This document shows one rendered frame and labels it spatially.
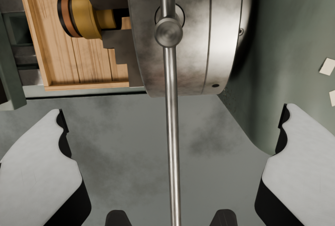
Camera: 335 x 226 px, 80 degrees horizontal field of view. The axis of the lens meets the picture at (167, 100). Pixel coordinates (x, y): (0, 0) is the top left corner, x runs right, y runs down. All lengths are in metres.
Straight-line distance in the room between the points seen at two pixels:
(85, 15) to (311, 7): 0.31
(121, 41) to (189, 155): 1.48
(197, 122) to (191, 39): 1.40
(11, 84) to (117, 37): 0.45
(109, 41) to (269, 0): 0.26
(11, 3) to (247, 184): 1.94
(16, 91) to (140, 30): 0.58
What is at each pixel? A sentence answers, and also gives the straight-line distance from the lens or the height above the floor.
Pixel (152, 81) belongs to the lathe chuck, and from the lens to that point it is 0.29.
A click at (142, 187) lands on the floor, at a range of 1.98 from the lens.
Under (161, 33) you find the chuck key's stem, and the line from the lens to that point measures 0.16.
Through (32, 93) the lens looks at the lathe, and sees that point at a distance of 1.20.
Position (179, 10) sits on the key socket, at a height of 1.23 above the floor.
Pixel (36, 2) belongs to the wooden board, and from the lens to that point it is 0.70.
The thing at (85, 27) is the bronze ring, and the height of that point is 1.12.
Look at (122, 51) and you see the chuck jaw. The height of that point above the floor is 1.10.
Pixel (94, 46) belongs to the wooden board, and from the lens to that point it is 0.63.
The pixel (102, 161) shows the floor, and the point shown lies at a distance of 1.90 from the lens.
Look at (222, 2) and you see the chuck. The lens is 0.25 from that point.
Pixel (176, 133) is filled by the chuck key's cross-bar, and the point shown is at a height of 1.30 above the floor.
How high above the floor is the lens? 1.48
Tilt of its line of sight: 72 degrees down
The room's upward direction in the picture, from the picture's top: 175 degrees counter-clockwise
